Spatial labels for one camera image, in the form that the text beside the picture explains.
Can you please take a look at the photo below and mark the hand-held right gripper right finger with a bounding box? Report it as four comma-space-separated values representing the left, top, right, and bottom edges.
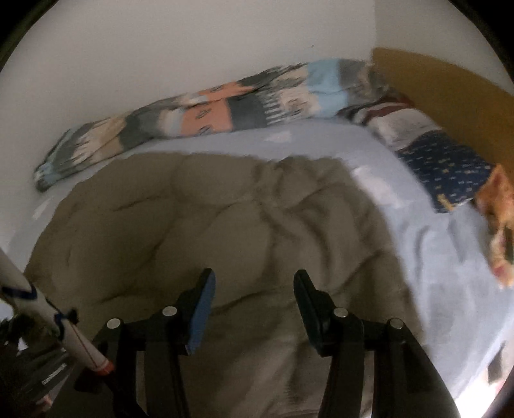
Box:
293, 269, 460, 418

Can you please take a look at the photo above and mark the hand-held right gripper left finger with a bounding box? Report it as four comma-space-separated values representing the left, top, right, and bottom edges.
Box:
74, 268, 217, 418

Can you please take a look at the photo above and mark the olive puffer jacket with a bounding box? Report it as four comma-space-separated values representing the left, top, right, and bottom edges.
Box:
24, 152, 426, 418

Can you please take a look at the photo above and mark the light blue cloud-print bed sheet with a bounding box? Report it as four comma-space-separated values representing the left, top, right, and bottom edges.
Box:
0, 118, 510, 406

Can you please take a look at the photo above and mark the navy dotted pillow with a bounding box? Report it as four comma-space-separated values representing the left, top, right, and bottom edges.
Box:
395, 131, 494, 214

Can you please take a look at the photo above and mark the white red striped pillow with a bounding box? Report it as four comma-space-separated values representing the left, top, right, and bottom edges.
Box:
349, 100, 442, 151

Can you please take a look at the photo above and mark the orange plush toy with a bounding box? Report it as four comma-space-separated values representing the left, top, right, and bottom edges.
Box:
474, 163, 514, 288

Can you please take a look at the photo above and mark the wooden headboard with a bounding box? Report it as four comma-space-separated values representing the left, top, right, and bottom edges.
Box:
371, 47, 514, 165

